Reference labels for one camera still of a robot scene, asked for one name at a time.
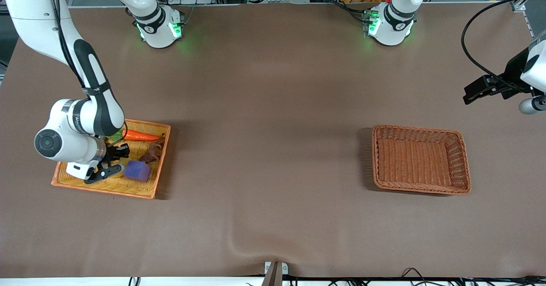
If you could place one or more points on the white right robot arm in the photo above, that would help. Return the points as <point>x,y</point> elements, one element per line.
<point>38,17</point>

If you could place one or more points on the brown toy lion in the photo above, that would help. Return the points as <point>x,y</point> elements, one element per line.
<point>152,151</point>

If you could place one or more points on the purple foam cube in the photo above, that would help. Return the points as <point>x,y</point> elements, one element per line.
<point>137,171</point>

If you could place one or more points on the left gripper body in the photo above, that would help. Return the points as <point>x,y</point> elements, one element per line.
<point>513,73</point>

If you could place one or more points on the brown table cover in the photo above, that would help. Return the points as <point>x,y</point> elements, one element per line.
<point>273,107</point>

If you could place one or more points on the orange toy carrot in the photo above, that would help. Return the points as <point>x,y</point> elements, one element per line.
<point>138,135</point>

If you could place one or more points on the brown wicker basket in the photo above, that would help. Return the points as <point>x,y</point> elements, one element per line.
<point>413,160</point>

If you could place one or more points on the grey metal bracket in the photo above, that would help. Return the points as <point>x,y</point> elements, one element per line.
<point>275,275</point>

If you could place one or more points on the orange flat wicker tray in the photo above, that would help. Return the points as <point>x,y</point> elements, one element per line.
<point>128,188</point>

